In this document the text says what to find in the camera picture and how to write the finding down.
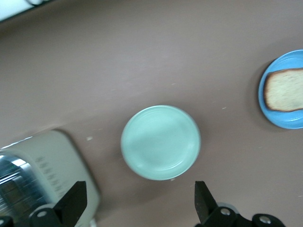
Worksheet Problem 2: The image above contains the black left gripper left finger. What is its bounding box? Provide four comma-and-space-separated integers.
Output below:
0, 181, 88, 227

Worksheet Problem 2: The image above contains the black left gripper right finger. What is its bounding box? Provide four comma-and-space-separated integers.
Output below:
195, 181, 285, 227

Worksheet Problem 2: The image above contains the toasted brown bread slice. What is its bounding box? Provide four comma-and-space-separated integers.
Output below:
263, 68, 303, 112

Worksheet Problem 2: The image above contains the mint green round plate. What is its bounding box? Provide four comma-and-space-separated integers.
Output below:
120, 105, 202, 182

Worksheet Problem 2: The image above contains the blue round plate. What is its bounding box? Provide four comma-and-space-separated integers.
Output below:
257, 49, 303, 130

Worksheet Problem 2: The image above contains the beige chrome toaster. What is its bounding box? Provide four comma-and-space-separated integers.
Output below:
0, 129, 101, 227

